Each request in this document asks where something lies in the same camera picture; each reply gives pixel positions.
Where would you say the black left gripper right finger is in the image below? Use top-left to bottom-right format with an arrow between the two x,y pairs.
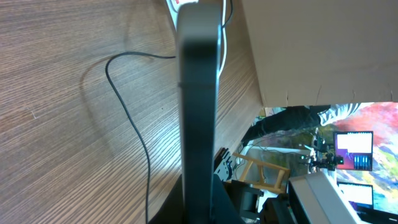
212,174 -> 245,224

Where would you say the white power strip cord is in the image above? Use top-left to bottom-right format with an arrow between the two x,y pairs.
217,0 -> 228,78

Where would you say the computer monitor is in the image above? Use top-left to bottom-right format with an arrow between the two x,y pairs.
333,131 -> 374,171

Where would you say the wooden chair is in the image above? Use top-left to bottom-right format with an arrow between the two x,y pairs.
233,152 -> 290,194

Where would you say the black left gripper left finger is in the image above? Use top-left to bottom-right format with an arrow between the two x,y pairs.
149,175 -> 183,224

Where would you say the Galaxy S25 smartphone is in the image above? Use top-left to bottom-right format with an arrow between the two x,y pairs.
176,3 -> 221,223

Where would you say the black USB charging cable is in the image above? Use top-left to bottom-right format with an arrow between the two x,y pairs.
104,0 -> 234,224

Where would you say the white power strip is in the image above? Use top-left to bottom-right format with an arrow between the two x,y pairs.
165,0 -> 198,29

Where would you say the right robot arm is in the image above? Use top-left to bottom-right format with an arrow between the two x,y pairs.
215,148 -> 362,224

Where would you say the laptop screen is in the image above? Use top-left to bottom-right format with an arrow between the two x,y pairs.
337,182 -> 374,210

